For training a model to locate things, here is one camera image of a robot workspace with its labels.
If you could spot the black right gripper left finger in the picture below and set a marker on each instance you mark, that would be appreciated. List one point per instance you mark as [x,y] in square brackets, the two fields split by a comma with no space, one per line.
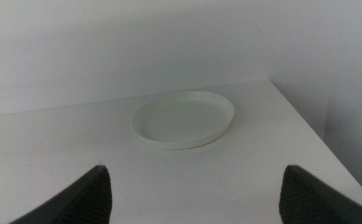
[84,202]

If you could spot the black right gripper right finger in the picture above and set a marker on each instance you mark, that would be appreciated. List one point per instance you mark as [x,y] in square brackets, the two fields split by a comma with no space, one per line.
[305,202]

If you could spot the white shallow bowl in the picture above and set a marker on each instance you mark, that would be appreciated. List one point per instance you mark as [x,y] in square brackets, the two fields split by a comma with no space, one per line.
[182,121]

